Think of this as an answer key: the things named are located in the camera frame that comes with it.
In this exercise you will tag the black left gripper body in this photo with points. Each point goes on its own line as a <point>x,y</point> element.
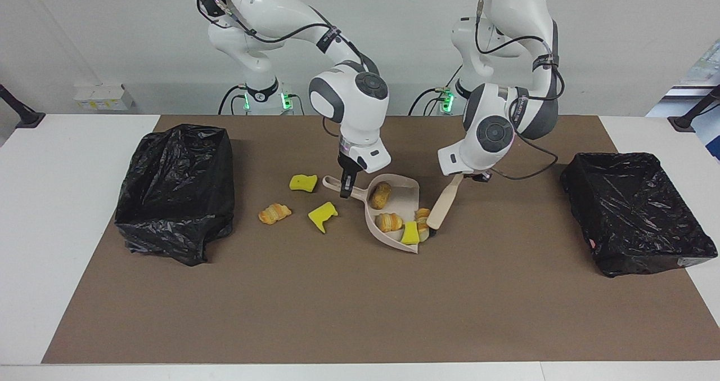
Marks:
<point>482,175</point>

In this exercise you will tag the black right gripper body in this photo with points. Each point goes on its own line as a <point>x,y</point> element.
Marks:
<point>349,168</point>

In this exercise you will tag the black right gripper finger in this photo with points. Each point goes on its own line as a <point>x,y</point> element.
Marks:
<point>343,189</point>
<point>352,185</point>

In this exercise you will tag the brown oval bread roll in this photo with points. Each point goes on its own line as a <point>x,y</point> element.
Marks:
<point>380,195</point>

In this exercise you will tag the notched yellow sponge piece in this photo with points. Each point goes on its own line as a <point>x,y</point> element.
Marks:
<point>322,215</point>

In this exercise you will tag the beige brush with black bristles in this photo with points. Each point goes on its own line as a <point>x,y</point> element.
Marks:
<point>444,206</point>

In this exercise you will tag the beige plastic dustpan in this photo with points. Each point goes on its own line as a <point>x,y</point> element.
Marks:
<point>402,195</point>

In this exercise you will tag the small croissant bread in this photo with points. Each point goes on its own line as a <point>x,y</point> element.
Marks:
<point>274,213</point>
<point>388,222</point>

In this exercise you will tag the pale bread slice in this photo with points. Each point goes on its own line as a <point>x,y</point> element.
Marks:
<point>422,218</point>

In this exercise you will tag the green and yellow sponge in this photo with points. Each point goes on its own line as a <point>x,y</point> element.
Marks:
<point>409,233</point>

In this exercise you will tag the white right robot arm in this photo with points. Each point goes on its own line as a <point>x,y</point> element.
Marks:
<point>349,105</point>

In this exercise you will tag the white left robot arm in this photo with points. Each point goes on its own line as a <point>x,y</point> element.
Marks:
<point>495,133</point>

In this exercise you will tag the shallow bin with black bag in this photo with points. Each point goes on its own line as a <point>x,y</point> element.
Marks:
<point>630,212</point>

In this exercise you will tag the tall bin with black bag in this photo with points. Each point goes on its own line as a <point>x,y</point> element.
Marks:
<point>174,201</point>

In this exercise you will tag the brown table mat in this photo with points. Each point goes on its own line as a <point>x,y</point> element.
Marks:
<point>281,313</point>

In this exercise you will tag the black stand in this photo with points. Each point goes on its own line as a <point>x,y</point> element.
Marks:
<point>28,119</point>
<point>683,123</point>

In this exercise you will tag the white box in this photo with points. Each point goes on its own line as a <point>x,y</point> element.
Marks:
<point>104,97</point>

